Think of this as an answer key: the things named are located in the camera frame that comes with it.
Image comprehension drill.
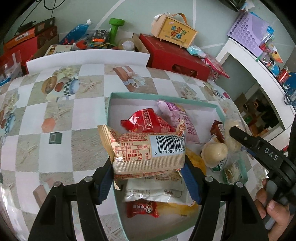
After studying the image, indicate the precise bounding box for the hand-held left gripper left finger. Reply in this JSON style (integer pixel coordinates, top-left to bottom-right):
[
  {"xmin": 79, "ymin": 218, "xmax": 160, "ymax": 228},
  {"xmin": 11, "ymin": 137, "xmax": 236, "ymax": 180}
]
[{"xmin": 28, "ymin": 158, "xmax": 114, "ymax": 241}]

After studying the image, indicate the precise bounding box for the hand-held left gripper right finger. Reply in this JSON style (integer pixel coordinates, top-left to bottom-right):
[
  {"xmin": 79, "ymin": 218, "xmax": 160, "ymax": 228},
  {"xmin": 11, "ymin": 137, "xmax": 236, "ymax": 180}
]
[{"xmin": 181, "ymin": 159, "xmax": 271, "ymax": 241}]

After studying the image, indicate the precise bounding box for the yellow translucent snack packet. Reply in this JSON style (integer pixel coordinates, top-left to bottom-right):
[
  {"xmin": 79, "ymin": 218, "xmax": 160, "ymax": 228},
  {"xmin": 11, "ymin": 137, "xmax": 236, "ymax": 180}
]
[{"xmin": 159, "ymin": 148, "xmax": 207, "ymax": 217}]

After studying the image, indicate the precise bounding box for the white snack packet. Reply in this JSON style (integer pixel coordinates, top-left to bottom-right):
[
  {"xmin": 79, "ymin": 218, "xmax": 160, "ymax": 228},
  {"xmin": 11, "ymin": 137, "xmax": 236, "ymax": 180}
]
[{"xmin": 124, "ymin": 172, "xmax": 196, "ymax": 207}]

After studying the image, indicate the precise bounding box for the round cream bun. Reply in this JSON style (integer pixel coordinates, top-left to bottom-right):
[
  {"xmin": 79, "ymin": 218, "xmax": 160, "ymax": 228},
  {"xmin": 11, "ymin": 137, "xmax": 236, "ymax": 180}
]
[{"xmin": 201, "ymin": 142, "xmax": 228, "ymax": 168}]

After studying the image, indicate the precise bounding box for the small red candy packet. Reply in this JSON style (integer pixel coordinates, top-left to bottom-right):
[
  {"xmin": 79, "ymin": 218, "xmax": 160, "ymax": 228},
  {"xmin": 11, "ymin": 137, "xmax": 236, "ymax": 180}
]
[{"xmin": 126, "ymin": 200, "xmax": 160, "ymax": 219}]

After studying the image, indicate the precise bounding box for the beige bread packet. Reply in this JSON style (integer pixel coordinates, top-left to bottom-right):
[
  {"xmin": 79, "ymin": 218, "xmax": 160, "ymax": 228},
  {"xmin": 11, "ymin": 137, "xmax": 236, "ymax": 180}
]
[{"xmin": 97, "ymin": 124, "xmax": 187, "ymax": 181}]

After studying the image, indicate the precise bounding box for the teal shallow cardboard box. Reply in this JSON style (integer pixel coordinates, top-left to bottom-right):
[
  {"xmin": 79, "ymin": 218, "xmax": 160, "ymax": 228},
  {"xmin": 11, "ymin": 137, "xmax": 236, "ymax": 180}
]
[{"xmin": 106, "ymin": 92, "xmax": 249, "ymax": 241}]

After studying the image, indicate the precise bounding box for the purple snack packet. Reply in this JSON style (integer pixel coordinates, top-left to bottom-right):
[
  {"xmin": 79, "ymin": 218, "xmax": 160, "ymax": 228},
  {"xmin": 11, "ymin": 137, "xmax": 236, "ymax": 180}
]
[{"xmin": 156, "ymin": 100, "xmax": 201, "ymax": 143}]

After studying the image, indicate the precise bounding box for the large red snack packet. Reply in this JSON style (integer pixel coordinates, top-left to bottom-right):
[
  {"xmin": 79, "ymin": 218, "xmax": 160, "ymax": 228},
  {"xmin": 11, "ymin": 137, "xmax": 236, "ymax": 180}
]
[{"xmin": 120, "ymin": 108, "xmax": 176, "ymax": 134}]

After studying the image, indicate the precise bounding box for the person's right hand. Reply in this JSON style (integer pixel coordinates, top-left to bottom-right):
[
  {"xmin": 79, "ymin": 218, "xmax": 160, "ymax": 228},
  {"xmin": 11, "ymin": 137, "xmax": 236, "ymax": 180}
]
[{"xmin": 254, "ymin": 178, "xmax": 296, "ymax": 230}]

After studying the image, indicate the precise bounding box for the pile of colourful toys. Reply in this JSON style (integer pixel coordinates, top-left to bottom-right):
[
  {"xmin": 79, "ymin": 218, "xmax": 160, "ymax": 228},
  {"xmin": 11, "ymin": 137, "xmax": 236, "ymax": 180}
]
[{"xmin": 256, "ymin": 25, "xmax": 296, "ymax": 105}]

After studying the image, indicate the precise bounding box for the white shelf unit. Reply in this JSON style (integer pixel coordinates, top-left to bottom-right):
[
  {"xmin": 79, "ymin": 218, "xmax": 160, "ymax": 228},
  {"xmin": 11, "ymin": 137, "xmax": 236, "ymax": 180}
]
[{"xmin": 216, "ymin": 37, "xmax": 296, "ymax": 141}]

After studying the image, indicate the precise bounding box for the red patterned packet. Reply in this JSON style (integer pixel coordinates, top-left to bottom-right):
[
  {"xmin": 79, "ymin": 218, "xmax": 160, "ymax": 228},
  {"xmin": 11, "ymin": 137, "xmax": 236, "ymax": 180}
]
[{"xmin": 204, "ymin": 55, "xmax": 231, "ymax": 81}]

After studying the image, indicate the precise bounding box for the light blue packet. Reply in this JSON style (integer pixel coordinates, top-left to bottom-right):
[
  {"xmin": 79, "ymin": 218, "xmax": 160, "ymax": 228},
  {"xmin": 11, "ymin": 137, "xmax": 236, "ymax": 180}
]
[{"xmin": 186, "ymin": 45, "xmax": 207, "ymax": 57}]

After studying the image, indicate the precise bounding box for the purple perforated board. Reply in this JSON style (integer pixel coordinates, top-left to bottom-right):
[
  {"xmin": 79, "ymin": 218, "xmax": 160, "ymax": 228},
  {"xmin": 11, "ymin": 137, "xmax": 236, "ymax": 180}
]
[{"xmin": 227, "ymin": 11, "xmax": 270, "ymax": 56}]

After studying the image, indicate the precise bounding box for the red gift box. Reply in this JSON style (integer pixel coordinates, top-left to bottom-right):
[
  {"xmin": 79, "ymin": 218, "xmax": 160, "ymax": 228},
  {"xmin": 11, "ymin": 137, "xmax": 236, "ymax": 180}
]
[{"xmin": 138, "ymin": 33, "xmax": 211, "ymax": 82}]

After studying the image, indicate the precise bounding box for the white board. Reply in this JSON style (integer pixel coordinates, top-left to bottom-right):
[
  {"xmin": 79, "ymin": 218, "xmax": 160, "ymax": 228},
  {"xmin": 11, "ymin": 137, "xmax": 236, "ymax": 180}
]
[{"xmin": 26, "ymin": 49, "xmax": 151, "ymax": 75}]

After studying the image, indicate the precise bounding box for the yellow printed small box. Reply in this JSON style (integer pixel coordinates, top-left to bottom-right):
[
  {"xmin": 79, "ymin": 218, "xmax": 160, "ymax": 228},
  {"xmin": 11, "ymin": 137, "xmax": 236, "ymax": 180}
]
[{"xmin": 44, "ymin": 44, "xmax": 73, "ymax": 56}]

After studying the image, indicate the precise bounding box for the pile of colourful wrappers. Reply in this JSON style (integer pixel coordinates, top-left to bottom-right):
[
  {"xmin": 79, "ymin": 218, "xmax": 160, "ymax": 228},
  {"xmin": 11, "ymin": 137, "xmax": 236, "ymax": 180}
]
[{"xmin": 76, "ymin": 29, "xmax": 112, "ymax": 49}]

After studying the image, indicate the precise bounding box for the black television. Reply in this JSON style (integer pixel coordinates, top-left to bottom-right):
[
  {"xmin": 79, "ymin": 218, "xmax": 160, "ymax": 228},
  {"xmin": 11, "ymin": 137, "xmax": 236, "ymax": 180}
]
[{"xmin": 222, "ymin": 0, "xmax": 245, "ymax": 12}]

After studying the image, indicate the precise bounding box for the clear plastic container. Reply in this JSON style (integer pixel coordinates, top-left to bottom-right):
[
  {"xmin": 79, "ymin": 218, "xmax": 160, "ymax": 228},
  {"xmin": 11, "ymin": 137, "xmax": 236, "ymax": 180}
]
[{"xmin": 0, "ymin": 52, "xmax": 23, "ymax": 81}]

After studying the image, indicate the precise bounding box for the green dumbbell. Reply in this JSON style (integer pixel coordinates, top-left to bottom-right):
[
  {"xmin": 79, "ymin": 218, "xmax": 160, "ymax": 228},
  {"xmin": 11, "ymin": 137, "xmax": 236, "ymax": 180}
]
[{"xmin": 108, "ymin": 18, "xmax": 125, "ymax": 46}]

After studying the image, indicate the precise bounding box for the blue refill pouch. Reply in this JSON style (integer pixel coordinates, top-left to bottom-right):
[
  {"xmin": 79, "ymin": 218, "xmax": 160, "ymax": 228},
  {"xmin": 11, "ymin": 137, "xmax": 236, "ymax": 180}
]
[{"xmin": 59, "ymin": 19, "xmax": 93, "ymax": 45}]

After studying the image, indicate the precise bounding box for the orange flat box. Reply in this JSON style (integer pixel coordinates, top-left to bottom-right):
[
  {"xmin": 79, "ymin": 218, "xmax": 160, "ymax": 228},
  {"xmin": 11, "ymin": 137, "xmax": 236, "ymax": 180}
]
[{"xmin": 3, "ymin": 17, "xmax": 56, "ymax": 49}]

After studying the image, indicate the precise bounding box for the yellow carry box with handle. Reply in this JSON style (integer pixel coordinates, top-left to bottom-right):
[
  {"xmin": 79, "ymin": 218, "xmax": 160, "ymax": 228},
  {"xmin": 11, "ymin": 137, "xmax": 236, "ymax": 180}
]
[{"xmin": 150, "ymin": 13, "xmax": 199, "ymax": 49}]

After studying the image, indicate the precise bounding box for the black cable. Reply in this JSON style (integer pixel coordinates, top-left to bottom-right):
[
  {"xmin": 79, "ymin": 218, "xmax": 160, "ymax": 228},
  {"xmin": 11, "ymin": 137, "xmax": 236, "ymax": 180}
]
[{"xmin": 17, "ymin": 0, "xmax": 66, "ymax": 30}]

